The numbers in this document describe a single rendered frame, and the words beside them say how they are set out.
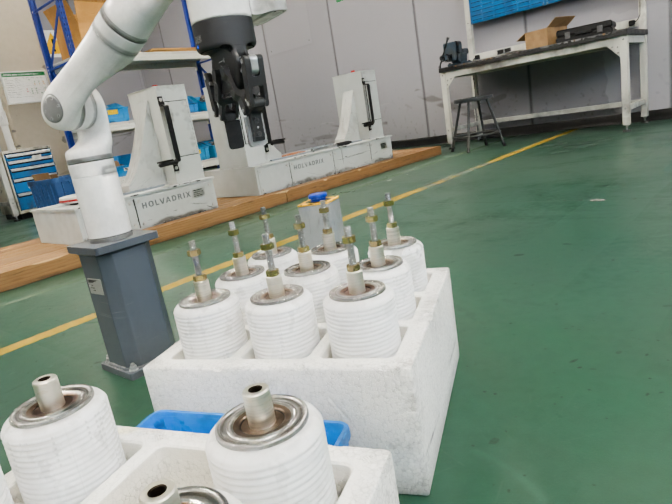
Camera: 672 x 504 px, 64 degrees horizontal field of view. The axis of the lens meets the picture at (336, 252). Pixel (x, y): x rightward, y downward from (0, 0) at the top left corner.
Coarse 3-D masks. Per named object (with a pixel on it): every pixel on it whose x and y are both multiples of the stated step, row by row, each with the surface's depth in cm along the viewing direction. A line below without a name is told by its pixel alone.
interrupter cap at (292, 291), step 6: (288, 288) 76; (294, 288) 76; (300, 288) 75; (258, 294) 76; (264, 294) 76; (288, 294) 74; (294, 294) 73; (300, 294) 73; (252, 300) 73; (258, 300) 73; (264, 300) 72; (270, 300) 72; (276, 300) 72; (282, 300) 71; (288, 300) 71
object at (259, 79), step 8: (248, 56) 61; (248, 64) 61; (248, 72) 62; (264, 72) 63; (248, 80) 62; (256, 80) 62; (264, 80) 63; (248, 88) 62; (264, 88) 63; (248, 96) 63; (264, 96) 64; (248, 104) 63
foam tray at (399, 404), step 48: (432, 288) 88; (432, 336) 77; (192, 384) 74; (240, 384) 71; (288, 384) 69; (336, 384) 67; (384, 384) 64; (432, 384) 74; (384, 432) 66; (432, 432) 72
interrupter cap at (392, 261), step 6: (366, 258) 84; (390, 258) 83; (396, 258) 82; (360, 264) 82; (366, 264) 82; (390, 264) 79; (396, 264) 79; (366, 270) 78; (372, 270) 78; (378, 270) 78; (384, 270) 78
